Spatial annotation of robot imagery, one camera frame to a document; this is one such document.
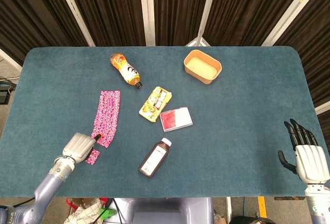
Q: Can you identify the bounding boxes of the crumpled checkered paper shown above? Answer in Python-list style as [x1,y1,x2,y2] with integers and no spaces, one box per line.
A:
[66,198,104,224]

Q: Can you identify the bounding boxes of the yellow snack packet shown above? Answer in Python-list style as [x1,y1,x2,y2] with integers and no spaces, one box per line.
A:
[138,86,173,124]

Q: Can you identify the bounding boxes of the grey robot torso base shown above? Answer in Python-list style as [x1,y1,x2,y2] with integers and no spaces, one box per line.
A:
[129,197,215,224]

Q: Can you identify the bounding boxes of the white screen stand foot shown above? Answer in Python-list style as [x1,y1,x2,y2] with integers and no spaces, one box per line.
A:
[185,37,213,47]

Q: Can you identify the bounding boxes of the pink patterned cloth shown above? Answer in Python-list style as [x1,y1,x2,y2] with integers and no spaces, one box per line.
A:
[90,90,122,149]

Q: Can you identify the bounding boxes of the orange drink plastic bottle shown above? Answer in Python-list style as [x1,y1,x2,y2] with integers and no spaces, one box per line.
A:
[110,52,143,90]

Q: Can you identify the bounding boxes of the green plastic object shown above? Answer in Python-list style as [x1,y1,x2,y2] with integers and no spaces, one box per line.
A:
[100,208,116,220]

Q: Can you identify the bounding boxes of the red ink pad case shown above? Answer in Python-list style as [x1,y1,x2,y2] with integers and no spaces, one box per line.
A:
[159,106,194,134]

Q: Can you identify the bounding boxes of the white table leg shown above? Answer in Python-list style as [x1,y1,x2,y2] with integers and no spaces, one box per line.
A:
[226,197,233,224]

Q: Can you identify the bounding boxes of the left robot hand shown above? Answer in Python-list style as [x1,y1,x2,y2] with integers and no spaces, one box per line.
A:
[62,132,103,163]

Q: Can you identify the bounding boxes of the blue felt table cover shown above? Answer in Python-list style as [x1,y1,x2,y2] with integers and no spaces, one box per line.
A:
[0,45,330,199]

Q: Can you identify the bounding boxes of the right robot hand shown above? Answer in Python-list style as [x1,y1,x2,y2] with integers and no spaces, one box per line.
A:
[277,118,330,184]

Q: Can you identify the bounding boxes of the brown medicine bottle white cap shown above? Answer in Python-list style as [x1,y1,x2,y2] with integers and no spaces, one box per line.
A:
[138,137,173,179]

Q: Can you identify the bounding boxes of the white screen frame post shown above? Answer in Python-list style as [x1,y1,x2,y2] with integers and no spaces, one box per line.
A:
[138,0,157,47]
[261,0,318,47]
[315,103,330,115]
[0,48,23,72]
[195,0,220,42]
[53,0,96,47]

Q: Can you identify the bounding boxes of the grey floor power strip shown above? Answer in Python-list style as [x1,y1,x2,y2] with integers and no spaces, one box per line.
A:
[0,83,11,104]

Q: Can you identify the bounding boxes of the black round object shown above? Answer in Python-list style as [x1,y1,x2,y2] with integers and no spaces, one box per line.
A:
[231,215,270,224]

